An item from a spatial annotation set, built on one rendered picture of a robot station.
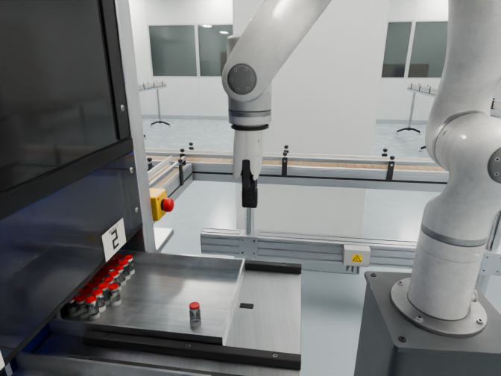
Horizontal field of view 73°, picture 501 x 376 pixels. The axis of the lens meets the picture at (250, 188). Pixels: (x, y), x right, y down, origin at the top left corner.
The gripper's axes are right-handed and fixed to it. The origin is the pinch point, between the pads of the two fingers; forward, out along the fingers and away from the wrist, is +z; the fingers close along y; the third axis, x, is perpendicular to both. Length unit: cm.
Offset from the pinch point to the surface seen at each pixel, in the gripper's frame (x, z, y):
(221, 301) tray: -5.4, 22.1, 6.7
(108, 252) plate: -27.9, 9.7, 10.1
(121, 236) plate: -27.9, 9.0, 4.3
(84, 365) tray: -23.2, 19.5, 28.4
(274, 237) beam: 0, 55, -85
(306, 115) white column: 14, 3, -143
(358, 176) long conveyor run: 37, 20, -82
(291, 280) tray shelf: 9.5, 22.3, -3.4
